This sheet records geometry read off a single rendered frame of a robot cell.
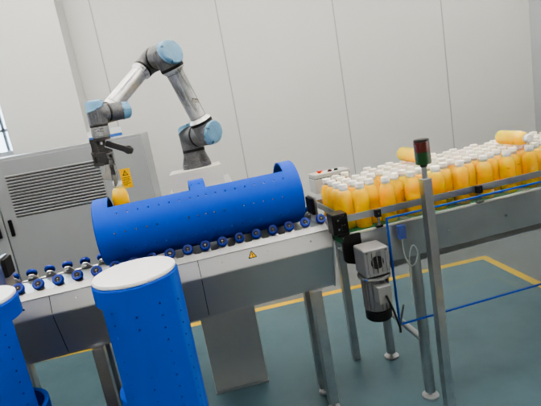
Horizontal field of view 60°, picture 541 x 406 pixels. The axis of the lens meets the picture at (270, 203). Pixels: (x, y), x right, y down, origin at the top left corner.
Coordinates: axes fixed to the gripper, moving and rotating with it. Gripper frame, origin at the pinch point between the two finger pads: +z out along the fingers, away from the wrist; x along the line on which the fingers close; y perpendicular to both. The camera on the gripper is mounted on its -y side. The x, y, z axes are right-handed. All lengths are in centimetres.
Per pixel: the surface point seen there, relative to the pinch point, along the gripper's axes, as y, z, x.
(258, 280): -50, 52, 16
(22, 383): 38, 54, 53
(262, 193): -58, 14, 18
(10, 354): 39, 43, 54
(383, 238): -106, 43, 28
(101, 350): 21, 67, 14
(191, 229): -26.2, 22.8, 18.5
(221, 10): -103, -118, -267
